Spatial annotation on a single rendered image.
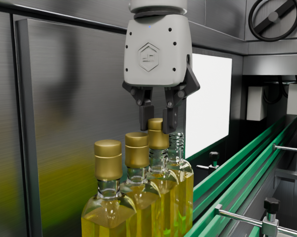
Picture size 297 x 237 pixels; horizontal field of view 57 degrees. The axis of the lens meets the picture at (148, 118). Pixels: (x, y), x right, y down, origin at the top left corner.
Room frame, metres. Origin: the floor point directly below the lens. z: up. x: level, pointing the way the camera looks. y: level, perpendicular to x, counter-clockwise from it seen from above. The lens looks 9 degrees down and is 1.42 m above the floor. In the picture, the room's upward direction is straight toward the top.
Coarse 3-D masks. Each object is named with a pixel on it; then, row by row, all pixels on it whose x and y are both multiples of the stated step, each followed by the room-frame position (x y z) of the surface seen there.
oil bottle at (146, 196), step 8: (120, 184) 0.38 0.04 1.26; (128, 184) 0.37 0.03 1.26; (136, 184) 0.36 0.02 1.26; (144, 184) 0.37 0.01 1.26; (152, 184) 0.38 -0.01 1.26; (128, 192) 0.36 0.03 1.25; (136, 192) 0.35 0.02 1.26; (144, 192) 0.36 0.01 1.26; (152, 192) 0.37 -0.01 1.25; (136, 200) 0.35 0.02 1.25; (144, 200) 0.35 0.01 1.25; (152, 200) 0.36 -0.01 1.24; (160, 200) 0.38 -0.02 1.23; (136, 208) 0.35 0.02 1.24; (144, 208) 0.35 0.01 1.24; (152, 208) 0.36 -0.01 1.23; (160, 208) 0.38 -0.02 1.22; (144, 216) 0.35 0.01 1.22; (152, 216) 0.36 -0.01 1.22; (160, 216) 0.38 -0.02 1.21; (144, 224) 0.35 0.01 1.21; (152, 224) 0.36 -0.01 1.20; (160, 224) 0.38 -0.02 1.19; (144, 232) 0.35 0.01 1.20; (152, 232) 0.36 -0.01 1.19; (160, 232) 0.38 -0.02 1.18
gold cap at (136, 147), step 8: (128, 136) 0.37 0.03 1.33; (136, 136) 0.36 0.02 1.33; (144, 136) 0.37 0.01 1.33; (128, 144) 0.37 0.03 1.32; (136, 144) 0.36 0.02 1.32; (144, 144) 0.37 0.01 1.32; (128, 152) 0.37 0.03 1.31; (136, 152) 0.36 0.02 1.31; (144, 152) 0.37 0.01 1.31; (128, 160) 0.37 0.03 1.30; (136, 160) 0.36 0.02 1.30; (144, 160) 0.37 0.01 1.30
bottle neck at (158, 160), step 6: (150, 150) 0.42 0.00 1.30; (156, 150) 0.41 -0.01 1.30; (162, 150) 0.41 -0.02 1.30; (150, 156) 0.42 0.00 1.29; (156, 156) 0.41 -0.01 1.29; (162, 156) 0.42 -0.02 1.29; (150, 162) 0.42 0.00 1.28; (156, 162) 0.41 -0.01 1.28; (162, 162) 0.41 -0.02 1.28; (150, 168) 0.42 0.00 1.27; (156, 168) 0.41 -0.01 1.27; (162, 168) 0.41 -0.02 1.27
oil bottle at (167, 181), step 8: (152, 176) 0.41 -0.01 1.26; (160, 176) 0.40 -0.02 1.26; (168, 176) 0.41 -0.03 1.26; (176, 176) 0.43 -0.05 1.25; (160, 184) 0.40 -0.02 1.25; (168, 184) 0.40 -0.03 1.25; (176, 184) 0.42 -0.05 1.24; (160, 192) 0.39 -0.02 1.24; (168, 192) 0.40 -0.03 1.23; (176, 192) 0.42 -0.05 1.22; (168, 200) 0.40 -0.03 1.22; (176, 200) 0.42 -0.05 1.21; (168, 208) 0.40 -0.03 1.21; (176, 208) 0.42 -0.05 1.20; (168, 216) 0.40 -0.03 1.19; (176, 216) 0.42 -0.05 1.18; (168, 224) 0.40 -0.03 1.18; (176, 224) 0.42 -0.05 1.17; (168, 232) 0.40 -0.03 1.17; (176, 232) 0.42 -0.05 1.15
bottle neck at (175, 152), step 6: (174, 132) 0.49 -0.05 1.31; (174, 138) 0.46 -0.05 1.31; (180, 138) 0.46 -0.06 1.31; (174, 144) 0.46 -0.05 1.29; (180, 144) 0.46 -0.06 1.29; (168, 150) 0.47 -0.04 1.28; (174, 150) 0.46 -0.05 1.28; (180, 150) 0.46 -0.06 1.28; (168, 156) 0.47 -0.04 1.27; (174, 156) 0.46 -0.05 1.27; (180, 156) 0.47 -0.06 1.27
